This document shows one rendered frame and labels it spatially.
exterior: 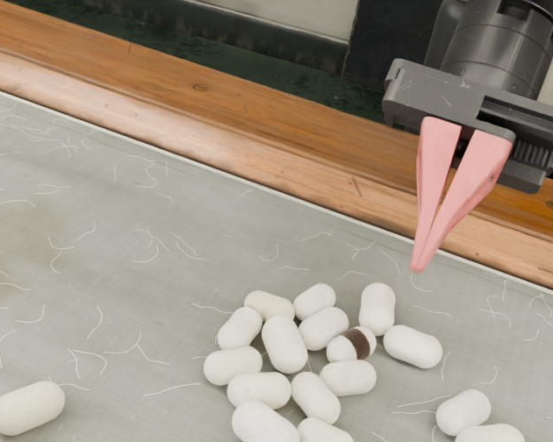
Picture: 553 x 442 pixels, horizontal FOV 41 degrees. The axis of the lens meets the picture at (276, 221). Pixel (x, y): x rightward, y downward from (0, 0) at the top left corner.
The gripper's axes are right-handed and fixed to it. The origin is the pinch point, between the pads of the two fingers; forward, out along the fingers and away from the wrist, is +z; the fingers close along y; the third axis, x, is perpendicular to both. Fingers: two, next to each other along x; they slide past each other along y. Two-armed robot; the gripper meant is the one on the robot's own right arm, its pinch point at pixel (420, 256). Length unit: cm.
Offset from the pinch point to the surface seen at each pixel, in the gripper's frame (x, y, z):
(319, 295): 4.8, -4.9, 3.4
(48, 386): -4.4, -14.4, 13.7
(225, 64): 178, -87, -79
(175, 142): 13.5, -21.4, -4.8
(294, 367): 1.4, -4.3, 8.0
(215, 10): 179, -99, -97
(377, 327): 4.8, -1.0, 3.9
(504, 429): 1.2, 7.1, 6.8
